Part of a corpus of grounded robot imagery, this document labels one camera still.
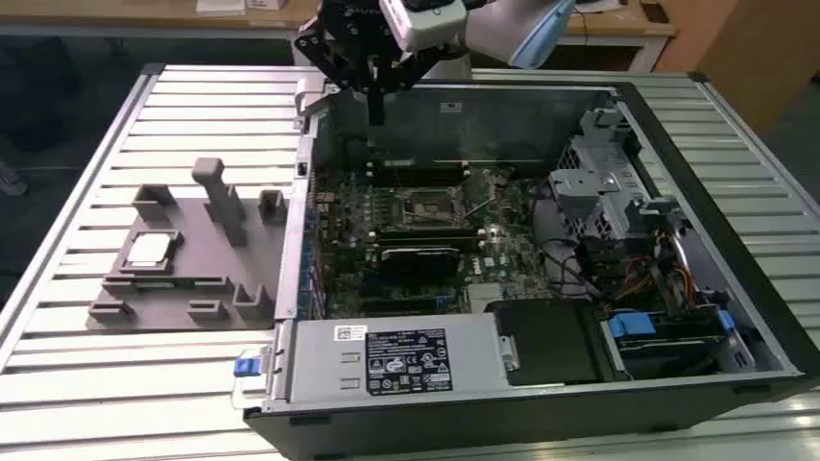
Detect black open PC case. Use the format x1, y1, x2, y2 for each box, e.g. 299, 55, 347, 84
242, 76, 812, 461

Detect metal socket cover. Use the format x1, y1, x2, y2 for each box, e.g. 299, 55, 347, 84
455, 167, 507, 206

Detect wooden desk white legs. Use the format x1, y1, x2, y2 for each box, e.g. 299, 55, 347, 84
0, 0, 679, 73

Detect hard disk in blue carrier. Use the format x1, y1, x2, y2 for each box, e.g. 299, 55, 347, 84
600, 306, 759, 381

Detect orange and yellow wires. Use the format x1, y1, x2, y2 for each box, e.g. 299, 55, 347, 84
614, 225, 702, 313

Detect black graphics card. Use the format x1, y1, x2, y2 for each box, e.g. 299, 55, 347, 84
378, 245, 463, 283

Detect grey parts rack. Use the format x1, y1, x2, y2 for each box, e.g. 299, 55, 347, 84
86, 157, 290, 332

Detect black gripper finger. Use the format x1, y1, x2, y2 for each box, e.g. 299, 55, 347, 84
294, 29, 379, 127
378, 46, 439, 127

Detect silver square CPU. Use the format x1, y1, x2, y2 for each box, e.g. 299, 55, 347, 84
124, 233, 176, 265

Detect black wire bundle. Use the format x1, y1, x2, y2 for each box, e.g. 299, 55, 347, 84
536, 237, 620, 303

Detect black expansion slot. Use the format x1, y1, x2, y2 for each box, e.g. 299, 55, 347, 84
356, 297, 443, 313

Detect green motherboard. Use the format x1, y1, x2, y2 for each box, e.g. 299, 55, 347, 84
306, 160, 559, 321

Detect silver heat sink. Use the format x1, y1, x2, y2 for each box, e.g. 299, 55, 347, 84
466, 281, 508, 314

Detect CPU socket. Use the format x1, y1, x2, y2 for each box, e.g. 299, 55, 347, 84
400, 186, 470, 230

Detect thin metal locking lever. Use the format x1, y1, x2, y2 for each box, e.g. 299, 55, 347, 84
466, 195, 500, 217

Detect black RAM slot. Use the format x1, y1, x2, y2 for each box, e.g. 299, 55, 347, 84
382, 243, 483, 254
368, 171, 474, 181
380, 238, 482, 248
368, 159, 474, 168
378, 229, 479, 237
368, 177, 474, 187
378, 233, 480, 243
368, 165, 474, 174

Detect green RAM stick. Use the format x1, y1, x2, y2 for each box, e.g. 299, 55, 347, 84
131, 279, 198, 292

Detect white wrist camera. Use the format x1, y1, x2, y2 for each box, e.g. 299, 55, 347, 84
378, 0, 474, 52

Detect black plastic fan shroud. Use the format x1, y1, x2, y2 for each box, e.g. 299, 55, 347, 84
484, 298, 634, 388

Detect grey power supply unit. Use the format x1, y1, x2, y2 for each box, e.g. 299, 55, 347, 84
280, 317, 518, 405

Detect grey stand foot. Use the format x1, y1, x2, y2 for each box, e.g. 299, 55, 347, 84
0, 158, 31, 196

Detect brown wooden cabinet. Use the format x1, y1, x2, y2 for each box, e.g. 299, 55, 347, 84
652, 0, 820, 135

